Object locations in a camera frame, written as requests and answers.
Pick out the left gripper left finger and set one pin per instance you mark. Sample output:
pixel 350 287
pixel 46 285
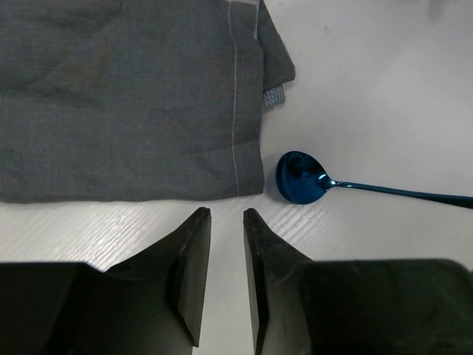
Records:
pixel 151 303

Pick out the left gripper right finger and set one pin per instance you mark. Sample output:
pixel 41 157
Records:
pixel 303 306

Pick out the grey striped cloth napkin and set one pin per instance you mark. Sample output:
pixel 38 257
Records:
pixel 136 100

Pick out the blue metal spoon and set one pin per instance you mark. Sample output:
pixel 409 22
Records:
pixel 301 179

